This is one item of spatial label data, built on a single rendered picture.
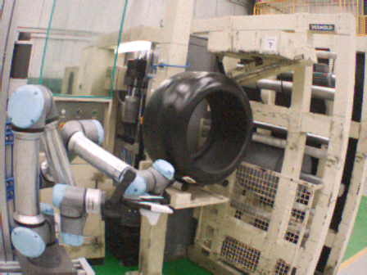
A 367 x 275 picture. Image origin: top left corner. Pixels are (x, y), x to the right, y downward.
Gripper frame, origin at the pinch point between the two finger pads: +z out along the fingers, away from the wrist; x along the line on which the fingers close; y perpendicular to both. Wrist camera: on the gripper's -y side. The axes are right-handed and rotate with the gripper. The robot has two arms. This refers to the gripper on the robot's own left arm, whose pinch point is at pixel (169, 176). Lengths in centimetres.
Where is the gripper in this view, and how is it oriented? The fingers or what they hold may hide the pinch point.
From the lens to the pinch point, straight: 156.5
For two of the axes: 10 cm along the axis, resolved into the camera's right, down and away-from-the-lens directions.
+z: 2.4, -2.4, 9.4
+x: -9.4, 1.9, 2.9
